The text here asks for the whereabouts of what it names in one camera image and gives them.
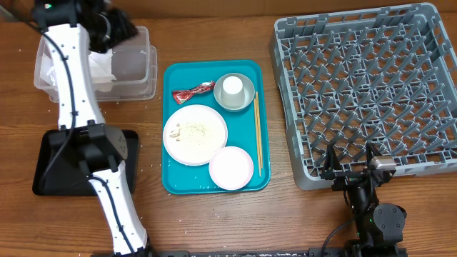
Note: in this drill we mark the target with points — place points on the large white plate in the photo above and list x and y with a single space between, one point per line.
195 153

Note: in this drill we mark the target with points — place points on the white paper cup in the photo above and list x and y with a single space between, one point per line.
232 93

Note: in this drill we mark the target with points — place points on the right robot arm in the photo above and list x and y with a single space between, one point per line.
379 226

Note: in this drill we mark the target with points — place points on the gray dishwasher rack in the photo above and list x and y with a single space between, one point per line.
383 75

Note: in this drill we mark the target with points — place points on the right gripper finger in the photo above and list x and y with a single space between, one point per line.
331 162
371 151

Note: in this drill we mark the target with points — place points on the black rectangular tray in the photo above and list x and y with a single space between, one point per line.
66 180

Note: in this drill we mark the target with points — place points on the gray bowl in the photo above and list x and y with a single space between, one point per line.
248 87

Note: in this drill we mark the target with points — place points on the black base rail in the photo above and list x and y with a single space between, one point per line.
311 252

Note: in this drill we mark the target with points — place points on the wooden chopstick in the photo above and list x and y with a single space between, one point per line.
256 94
258 135

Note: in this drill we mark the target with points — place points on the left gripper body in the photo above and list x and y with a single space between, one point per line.
109 31

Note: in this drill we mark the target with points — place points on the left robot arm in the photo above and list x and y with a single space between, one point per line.
74 29

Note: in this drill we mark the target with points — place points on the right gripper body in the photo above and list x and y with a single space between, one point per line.
347 180

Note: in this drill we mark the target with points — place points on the red sauce packet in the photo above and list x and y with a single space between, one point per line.
182 96

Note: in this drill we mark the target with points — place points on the white napkin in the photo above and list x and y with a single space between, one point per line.
100 65

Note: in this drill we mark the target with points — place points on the clear plastic waste bin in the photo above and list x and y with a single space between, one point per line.
134 64

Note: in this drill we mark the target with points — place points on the small pink bowl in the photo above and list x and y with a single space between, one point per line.
231 168

